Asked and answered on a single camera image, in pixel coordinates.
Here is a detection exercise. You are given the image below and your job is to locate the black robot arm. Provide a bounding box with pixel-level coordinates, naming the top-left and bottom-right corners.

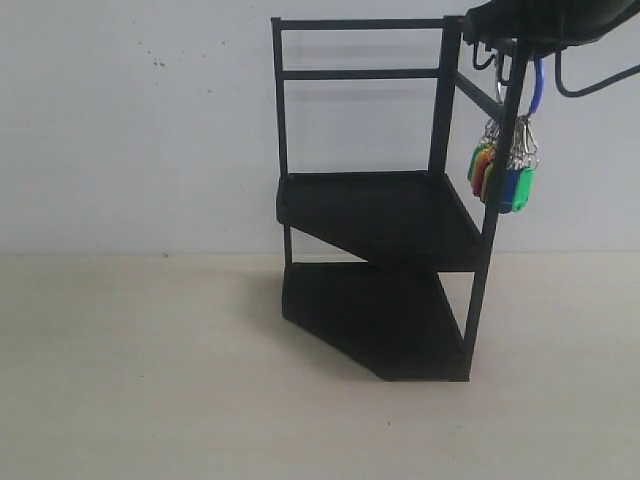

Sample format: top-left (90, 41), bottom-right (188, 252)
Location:
top-left (462, 0), bottom-right (639, 50)

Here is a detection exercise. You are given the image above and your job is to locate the black two-tier corner rack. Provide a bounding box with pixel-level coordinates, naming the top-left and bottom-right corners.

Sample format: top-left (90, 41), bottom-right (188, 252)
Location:
top-left (271, 16), bottom-right (533, 382)

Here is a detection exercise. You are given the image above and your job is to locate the colourful key tag bunch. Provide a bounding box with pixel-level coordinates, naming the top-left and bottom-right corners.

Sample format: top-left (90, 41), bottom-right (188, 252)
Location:
top-left (467, 58), bottom-right (546, 214)

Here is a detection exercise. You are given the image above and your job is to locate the black braided cable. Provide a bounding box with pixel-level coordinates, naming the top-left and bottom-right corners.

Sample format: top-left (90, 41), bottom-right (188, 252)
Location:
top-left (552, 47), bottom-right (640, 98)

